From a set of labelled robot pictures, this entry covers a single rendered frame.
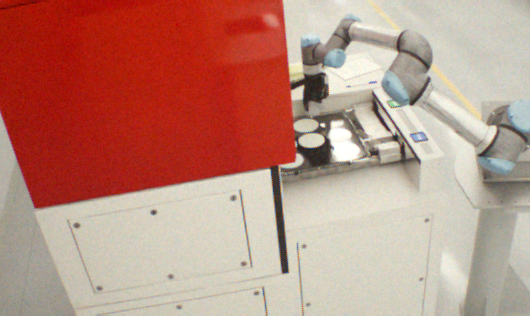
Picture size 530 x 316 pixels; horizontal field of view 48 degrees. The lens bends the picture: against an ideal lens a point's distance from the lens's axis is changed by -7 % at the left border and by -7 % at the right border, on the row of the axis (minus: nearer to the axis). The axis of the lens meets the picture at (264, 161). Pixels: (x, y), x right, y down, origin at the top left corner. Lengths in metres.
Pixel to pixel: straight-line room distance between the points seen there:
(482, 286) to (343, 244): 0.77
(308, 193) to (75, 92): 1.04
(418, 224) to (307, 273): 0.44
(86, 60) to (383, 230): 1.23
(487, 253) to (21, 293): 2.33
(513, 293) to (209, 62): 1.86
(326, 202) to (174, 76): 0.90
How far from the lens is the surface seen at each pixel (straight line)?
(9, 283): 3.56
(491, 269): 2.69
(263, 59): 1.58
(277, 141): 1.70
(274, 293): 2.05
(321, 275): 2.33
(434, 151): 2.27
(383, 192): 2.30
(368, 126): 2.55
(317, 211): 2.22
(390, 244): 2.32
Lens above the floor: 2.21
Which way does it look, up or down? 34 degrees down
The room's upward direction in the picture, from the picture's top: 7 degrees counter-clockwise
